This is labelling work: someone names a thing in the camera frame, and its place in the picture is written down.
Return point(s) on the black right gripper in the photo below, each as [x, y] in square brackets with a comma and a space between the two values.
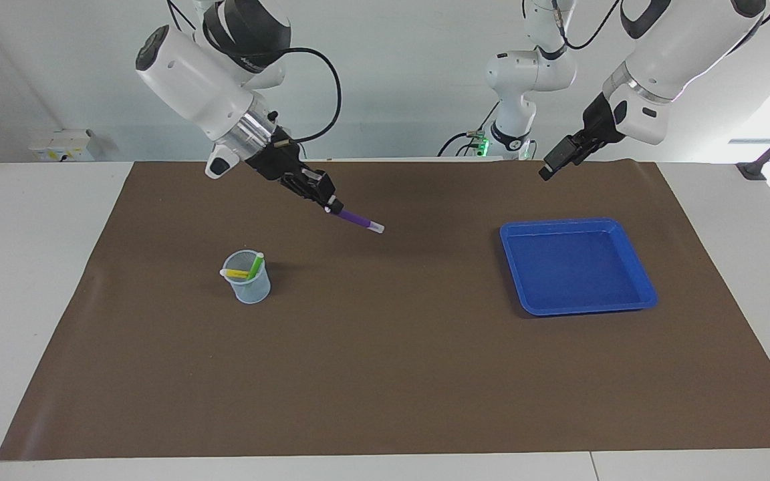
[277, 160]

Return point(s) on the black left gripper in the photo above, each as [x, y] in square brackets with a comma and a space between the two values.
[602, 120]

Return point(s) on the purple marker pen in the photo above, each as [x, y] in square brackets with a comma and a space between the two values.
[358, 219]

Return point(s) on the green marker pen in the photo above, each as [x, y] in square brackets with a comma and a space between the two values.
[255, 266]

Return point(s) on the yellow marker pen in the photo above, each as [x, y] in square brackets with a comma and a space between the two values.
[234, 274]

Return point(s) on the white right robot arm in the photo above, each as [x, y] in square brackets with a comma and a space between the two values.
[191, 80]

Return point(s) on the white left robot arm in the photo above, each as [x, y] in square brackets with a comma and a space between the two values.
[679, 47]

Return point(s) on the blue plastic tray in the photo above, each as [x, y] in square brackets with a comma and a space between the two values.
[575, 267]

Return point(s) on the translucent plastic cup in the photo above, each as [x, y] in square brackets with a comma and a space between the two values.
[251, 290]

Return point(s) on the brown table mat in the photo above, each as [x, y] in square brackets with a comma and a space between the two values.
[385, 374]

